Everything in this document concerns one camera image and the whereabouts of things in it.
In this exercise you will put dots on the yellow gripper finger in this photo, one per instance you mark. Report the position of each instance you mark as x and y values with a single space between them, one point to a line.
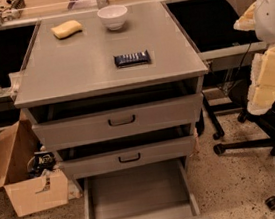
246 21
261 93

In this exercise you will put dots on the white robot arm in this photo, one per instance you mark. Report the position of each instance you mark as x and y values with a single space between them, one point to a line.
261 17

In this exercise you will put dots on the grey drawer cabinet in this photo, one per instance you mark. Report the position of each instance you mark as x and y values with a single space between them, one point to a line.
82 66

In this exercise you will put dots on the grey middle drawer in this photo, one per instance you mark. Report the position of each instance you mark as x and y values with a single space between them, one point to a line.
121 153

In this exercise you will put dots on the grey drawer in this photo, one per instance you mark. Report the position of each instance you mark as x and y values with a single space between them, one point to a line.
121 153
103 117
155 191

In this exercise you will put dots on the grey bottom drawer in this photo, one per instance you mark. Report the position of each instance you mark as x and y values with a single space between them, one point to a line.
155 191

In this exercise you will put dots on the grey top drawer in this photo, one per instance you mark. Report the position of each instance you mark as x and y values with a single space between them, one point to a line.
103 117

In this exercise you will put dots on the white ceramic bowl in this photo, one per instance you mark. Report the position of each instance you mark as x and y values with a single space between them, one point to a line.
113 17

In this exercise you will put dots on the yellow sponge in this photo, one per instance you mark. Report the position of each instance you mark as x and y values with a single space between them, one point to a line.
66 29

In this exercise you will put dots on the dark bag in box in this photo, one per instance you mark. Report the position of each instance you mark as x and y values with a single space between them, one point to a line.
39 162

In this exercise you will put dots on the open cardboard box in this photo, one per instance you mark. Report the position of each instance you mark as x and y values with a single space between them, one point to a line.
18 145

